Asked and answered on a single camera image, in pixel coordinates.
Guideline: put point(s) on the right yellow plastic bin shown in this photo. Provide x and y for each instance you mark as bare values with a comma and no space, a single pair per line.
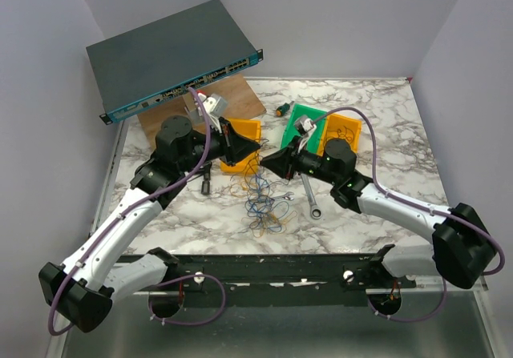
340,127

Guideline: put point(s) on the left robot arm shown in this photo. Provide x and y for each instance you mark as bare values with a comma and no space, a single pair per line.
83,287

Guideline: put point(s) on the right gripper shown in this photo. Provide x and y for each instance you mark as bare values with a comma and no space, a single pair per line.
283,162

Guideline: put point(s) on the grey network switch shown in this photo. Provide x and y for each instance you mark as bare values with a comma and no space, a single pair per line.
160,61

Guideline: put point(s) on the small open-end wrench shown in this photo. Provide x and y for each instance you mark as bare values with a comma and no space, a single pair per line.
286,196

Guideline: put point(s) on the ratcheting combination wrench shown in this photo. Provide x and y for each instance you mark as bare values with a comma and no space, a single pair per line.
314,210

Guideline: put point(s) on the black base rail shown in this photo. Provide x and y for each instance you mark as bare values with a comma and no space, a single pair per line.
259,281

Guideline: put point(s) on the left yellow plastic bin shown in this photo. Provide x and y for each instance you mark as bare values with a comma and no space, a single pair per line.
245,134

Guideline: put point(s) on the plywood board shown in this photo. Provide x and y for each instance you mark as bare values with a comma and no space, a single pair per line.
243,103

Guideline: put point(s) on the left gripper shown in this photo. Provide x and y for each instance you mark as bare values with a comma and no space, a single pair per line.
235,146

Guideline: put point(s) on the metal bracket stand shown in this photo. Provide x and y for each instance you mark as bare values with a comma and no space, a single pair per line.
192,110

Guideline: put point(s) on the yellow plastic bin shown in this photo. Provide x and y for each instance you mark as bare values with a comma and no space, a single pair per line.
340,127
245,134

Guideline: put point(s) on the black T-shaped socket tool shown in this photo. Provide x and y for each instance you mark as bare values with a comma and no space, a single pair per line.
205,173

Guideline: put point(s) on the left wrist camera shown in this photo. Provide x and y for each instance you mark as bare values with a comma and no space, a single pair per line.
214,106

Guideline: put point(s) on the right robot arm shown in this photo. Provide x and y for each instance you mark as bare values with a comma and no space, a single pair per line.
458,245

